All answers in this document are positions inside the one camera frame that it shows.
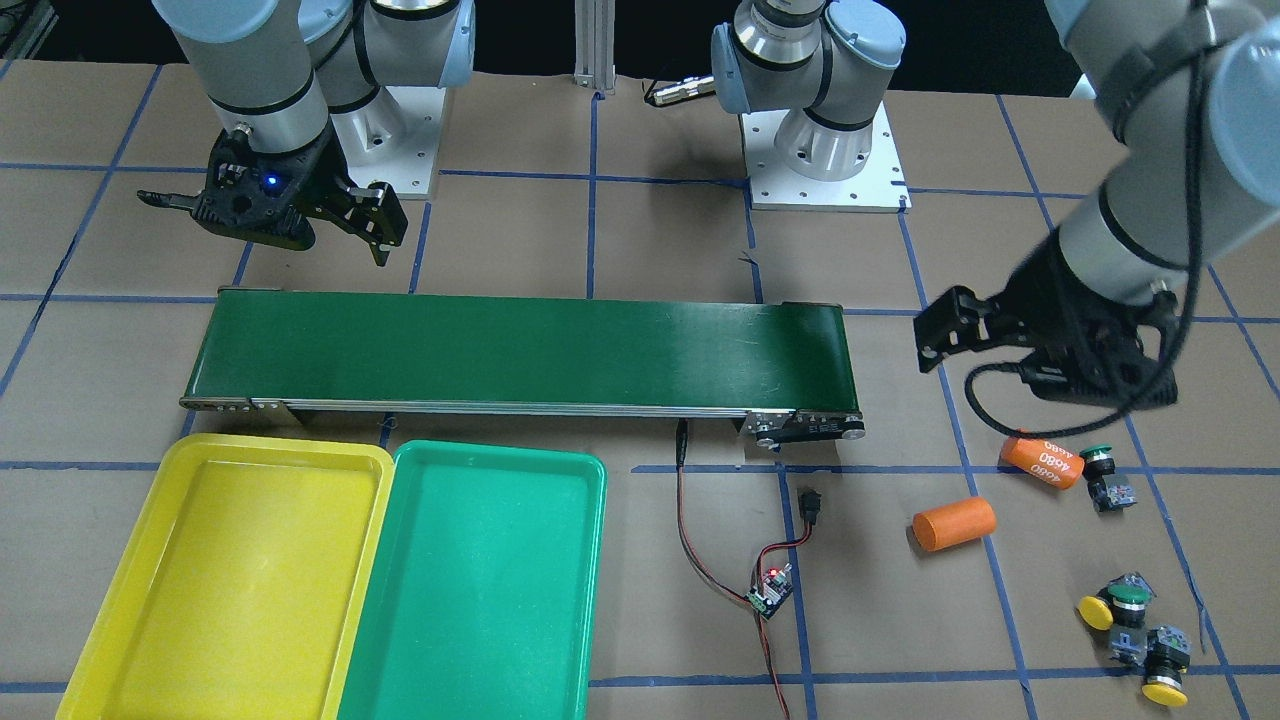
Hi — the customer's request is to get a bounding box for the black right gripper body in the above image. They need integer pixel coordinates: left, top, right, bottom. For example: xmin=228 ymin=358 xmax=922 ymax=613
xmin=189 ymin=126 xmax=351 ymax=251

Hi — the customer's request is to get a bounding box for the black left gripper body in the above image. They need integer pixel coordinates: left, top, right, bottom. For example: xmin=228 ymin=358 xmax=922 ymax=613
xmin=986 ymin=231 xmax=1179 ymax=410

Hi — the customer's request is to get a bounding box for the orange cylinder with white text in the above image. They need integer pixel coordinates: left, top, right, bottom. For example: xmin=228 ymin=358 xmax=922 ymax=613
xmin=998 ymin=437 xmax=1085 ymax=491

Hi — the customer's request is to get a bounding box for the plain orange cylinder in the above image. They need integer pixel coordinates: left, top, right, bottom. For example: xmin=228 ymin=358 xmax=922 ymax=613
xmin=911 ymin=497 xmax=998 ymax=552

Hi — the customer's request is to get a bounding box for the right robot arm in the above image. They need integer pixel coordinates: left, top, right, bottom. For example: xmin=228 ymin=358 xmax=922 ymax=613
xmin=137 ymin=1 xmax=476 ymax=266

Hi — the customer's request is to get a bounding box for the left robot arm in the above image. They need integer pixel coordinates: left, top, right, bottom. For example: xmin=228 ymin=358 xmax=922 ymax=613
xmin=710 ymin=1 xmax=1277 ymax=411

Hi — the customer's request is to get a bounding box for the green push button by cylinder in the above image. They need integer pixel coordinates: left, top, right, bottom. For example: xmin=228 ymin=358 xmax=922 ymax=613
xmin=1080 ymin=445 xmax=1138 ymax=512

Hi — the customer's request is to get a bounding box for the green conveyor belt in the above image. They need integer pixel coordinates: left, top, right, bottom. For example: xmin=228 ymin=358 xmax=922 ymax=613
xmin=180 ymin=288 xmax=867 ymax=448

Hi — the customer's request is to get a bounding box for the black barrel plug connector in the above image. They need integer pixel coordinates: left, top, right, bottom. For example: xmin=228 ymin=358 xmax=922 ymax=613
xmin=797 ymin=489 xmax=822 ymax=528

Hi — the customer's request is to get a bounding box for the green push button in cluster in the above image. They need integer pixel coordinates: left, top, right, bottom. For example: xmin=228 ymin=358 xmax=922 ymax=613
xmin=1101 ymin=571 xmax=1156 ymax=628

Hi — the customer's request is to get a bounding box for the yellow push button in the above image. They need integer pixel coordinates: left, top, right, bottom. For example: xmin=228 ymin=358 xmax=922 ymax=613
xmin=1076 ymin=594 xmax=1114 ymax=632
xmin=1108 ymin=624 xmax=1190 ymax=708

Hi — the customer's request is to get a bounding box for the small green circuit board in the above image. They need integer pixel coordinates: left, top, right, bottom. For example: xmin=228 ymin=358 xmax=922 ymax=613
xmin=745 ymin=562 xmax=794 ymax=620

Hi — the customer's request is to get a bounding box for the yellow plastic tray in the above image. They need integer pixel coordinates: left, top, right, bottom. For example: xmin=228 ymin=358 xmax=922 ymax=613
xmin=56 ymin=433 xmax=394 ymax=719

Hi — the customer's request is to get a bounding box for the green plastic tray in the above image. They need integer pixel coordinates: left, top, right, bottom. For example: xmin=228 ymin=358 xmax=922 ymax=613
xmin=339 ymin=439 xmax=608 ymax=719

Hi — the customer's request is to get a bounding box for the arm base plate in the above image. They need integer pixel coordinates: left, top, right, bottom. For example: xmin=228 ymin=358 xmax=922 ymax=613
xmin=739 ymin=102 xmax=913 ymax=213
xmin=330 ymin=86 xmax=449 ymax=200

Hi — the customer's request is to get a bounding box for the aluminium frame post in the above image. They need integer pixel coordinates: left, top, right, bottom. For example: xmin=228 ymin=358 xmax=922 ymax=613
xmin=573 ymin=0 xmax=617 ymax=95

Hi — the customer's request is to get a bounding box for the red and black wire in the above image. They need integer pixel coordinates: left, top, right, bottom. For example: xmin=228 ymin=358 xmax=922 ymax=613
xmin=676 ymin=420 xmax=817 ymax=720

